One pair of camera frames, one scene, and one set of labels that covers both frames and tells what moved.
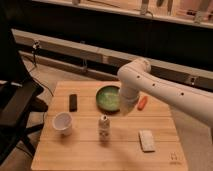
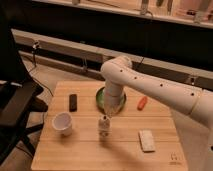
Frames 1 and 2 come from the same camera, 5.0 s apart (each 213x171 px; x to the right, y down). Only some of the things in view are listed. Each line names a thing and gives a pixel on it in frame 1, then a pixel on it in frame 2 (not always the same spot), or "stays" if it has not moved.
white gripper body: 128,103 to 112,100
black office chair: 18,93 stays
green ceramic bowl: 108,97 stays
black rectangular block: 73,103 stays
